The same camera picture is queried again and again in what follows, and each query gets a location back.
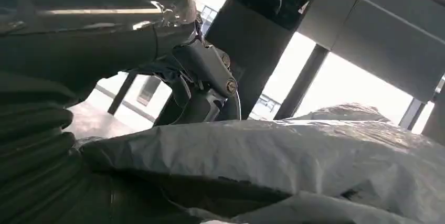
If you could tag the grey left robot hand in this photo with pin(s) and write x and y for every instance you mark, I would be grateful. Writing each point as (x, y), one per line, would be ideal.
(87, 34)

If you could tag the grey plastic parcel red print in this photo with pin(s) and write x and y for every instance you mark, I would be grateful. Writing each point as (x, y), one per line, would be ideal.
(278, 156)

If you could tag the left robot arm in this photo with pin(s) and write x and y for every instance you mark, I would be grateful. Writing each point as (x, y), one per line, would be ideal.
(34, 146)

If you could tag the black scanner column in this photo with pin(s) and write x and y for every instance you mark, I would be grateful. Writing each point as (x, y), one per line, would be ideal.
(253, 62)

